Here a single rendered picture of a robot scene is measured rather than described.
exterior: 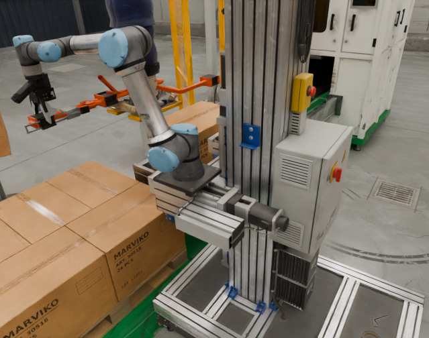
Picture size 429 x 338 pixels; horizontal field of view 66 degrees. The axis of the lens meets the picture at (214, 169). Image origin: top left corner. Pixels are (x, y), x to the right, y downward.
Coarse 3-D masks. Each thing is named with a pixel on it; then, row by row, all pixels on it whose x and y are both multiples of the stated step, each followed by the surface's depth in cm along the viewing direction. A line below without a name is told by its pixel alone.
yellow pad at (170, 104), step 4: (164, 100) 194; (168, 100) 201; (176, 100) 202; (164, 104) 195; (168, 104) 195; (172, 104) 196; (176, 104) 197; (180, 104) 199; (164, 108) 190; (168, 108) 192; (172, 108) 195; (128, 116) 182; (132, 116) 181; (136, 116) 181; (136, 120) 179; (140, 120) 178
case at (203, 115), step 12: (192, 108) 251; (204, 108) 250; (216, 108) 250; (168, 120) 232; (180, 120) 231; (192, 120) 230; (204, 120) 229; (204, 132) 215; (216, 132) 226; (204, 144) 219; (204, 156) 223
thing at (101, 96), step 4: (104, 92) 177; (108, 92) 176; (112, 92) 174; (96, 96) 171; (100, 96) 169; (104, 96) 172; (108, 96) 169; (112, 96) 171; (116, 96) 173; (104, 100) 169; (108, 100) 171; (112, 100) 172; (116, 100) 174; (104, 104) 170; (108, 104) 170; (112, 104) 172
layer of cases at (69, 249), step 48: (48, 192) 231; (96, 192) 229; (144, 192) 227; (0, 240) 189; (48, 240) 188; (96, 240) 186; (144, 240) 200; (0, 288) 159; (48, 288) 158; (96, 288) 180; (0, 336) 142; (48, 336) 163
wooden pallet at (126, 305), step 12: (180, 252) 234; (168, 264) 236; (180, 264) 239; (156, 276) 230; (168, 276) 231; (144, 288) 221; (132, 300) 213; (108, 312) 192; (120, 312) 201; (96, 324) 187; (108, 324) 199; (84, 336) 193; (96, 336) 192
